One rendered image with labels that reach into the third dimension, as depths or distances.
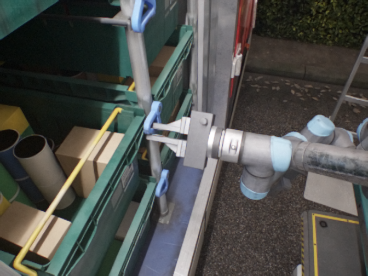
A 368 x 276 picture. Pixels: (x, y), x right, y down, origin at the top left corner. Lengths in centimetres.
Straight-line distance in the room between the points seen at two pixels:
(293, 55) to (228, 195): 183
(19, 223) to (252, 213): 148
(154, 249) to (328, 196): 135
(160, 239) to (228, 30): 77
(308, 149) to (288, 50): 259
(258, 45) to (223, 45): 223
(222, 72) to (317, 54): 227
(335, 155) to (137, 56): 48
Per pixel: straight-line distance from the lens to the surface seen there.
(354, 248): 158
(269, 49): 326
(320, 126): 98
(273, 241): 181
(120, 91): 77
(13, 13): 38
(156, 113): 68
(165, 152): 94
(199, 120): 64
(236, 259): 173
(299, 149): 75
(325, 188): 212
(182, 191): 115
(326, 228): 157
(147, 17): 57
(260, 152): 62
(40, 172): 72
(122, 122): 70
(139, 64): 61
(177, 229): 107
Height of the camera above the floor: 161
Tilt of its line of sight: 46 degrees down
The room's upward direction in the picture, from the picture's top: 2 degrees counter-clockwise
